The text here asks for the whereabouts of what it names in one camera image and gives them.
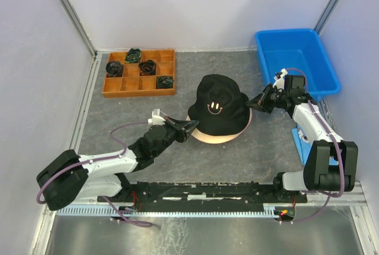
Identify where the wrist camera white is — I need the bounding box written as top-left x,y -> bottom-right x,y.
273,69 -> 288,90
148,109 -> 167,126

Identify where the black cap with logo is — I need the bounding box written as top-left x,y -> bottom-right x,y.
188,74 -> 250,137

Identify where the orange compartment tray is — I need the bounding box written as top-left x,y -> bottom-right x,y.
102,49 -> 176,98

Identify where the beige hat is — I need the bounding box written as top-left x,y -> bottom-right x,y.
191,109 -> 253,144

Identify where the rolled black belt top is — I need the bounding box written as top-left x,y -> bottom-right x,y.
124,48 -> 142,64

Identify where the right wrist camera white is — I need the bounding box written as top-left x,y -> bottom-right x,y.
273,69 -> 288,90

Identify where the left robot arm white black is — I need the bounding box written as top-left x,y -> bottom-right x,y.
36,116 -> 199,211

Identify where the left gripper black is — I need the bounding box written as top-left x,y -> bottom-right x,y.
153,116 -> 200,157

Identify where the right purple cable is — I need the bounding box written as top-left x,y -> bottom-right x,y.
275,67 -> 346,225

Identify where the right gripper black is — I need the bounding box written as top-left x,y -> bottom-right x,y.
244,83 -> 288,115

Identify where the light blue cable duct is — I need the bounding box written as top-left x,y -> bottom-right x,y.
56,204 -> 279,219

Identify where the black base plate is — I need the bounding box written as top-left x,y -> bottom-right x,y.
108,182 -> 307,212

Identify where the rolled black belt left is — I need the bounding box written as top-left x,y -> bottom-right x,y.
105,61 -> 124,78

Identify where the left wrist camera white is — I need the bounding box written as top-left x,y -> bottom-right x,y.
148,109 -> 167,126

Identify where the blue cloth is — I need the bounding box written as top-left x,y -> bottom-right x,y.
291,127 -> 338,167

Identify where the blue plastic bin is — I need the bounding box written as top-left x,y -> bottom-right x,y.
255,28 -> 341,102

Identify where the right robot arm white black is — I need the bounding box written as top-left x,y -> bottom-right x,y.
247,69 -> 358,202

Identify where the rolled black belt centre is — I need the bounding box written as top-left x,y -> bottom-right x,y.
139,60 -> 156,76

